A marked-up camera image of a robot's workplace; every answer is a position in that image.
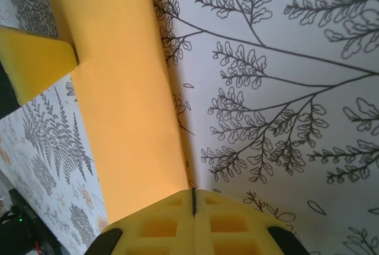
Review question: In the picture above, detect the orange paper sheet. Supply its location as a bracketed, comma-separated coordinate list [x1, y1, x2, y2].
[40, 0, 190, 226]

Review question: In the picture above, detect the floral table mat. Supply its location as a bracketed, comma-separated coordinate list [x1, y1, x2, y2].
[0, 0, 379, 255]

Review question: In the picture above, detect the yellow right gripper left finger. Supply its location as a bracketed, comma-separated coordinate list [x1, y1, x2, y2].
[85, 189, 197, 255]

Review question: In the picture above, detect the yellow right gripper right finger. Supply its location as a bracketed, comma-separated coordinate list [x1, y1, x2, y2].
[194, 189, 310, 255]

